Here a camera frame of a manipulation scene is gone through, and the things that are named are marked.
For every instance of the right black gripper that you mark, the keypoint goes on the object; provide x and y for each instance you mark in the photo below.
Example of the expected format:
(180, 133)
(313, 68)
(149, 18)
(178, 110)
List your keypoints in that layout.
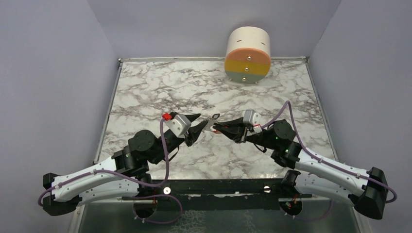
(237, 135)

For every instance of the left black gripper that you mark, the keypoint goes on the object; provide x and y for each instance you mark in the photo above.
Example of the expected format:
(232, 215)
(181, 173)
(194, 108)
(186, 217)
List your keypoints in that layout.
(193, 133)

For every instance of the silver spiral keyring holder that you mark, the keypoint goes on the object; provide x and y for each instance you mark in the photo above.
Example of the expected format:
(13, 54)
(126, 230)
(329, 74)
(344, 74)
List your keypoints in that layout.
(210, 124)

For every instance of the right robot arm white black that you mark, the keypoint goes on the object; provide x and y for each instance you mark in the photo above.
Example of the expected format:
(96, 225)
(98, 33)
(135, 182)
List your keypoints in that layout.
(311, 173)

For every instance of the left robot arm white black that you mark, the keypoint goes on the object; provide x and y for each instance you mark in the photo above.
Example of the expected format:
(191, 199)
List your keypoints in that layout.
(140, 167)

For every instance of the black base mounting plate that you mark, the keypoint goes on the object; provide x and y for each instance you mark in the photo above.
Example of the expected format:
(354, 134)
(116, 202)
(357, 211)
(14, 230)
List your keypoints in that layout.
(217, 194)

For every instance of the round tricolour drawer box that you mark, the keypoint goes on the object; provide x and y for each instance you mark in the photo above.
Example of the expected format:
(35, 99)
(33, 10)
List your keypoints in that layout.
(248, 55)

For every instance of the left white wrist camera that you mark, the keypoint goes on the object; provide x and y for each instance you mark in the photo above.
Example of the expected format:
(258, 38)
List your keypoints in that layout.
(179, 124)

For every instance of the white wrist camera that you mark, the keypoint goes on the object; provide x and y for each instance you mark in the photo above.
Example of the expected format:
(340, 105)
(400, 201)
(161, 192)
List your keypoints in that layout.
(179, 124)
(251, 117)

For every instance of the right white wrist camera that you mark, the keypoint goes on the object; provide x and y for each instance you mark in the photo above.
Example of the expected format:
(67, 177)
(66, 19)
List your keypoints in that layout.
(251, 117)

